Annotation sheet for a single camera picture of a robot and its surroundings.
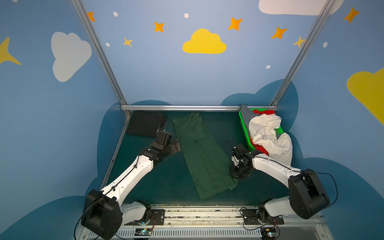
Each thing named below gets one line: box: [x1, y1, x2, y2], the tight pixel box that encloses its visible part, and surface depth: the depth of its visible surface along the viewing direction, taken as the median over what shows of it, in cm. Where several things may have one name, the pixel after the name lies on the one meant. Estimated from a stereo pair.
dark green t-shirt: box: [172, 112, 239, 201], surface depth 98 cm
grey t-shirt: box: [240, 104, 260, 135], surface depth 113 cm
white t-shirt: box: [248, 113, 293, 166], surface depth 100 cm
